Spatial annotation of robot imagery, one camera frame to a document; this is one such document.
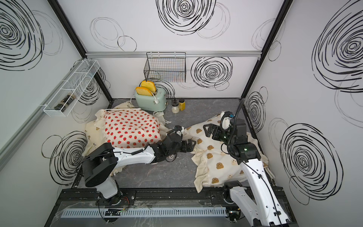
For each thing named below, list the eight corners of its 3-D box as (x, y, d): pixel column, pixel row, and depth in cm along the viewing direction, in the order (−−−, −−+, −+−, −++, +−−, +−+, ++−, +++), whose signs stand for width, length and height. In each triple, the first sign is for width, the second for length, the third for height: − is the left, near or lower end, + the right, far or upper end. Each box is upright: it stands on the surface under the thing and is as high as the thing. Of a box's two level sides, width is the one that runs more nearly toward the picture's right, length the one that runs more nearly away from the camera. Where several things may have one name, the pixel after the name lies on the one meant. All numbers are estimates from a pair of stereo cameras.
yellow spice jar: (180, 111, 114) (180, 104, 107) (178, 107, 116) (177, 100, 109) (185, 109, 115) (185, 102, 108) (183, 105, 117) (183, 98, 111)
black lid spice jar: (170, 111, 114) (169, 102, 105) (175, 107, 117) (174, 97, 108) (176, 115, 112) (175, 105, 103) (180, 110, 115) (180, 101, 106)
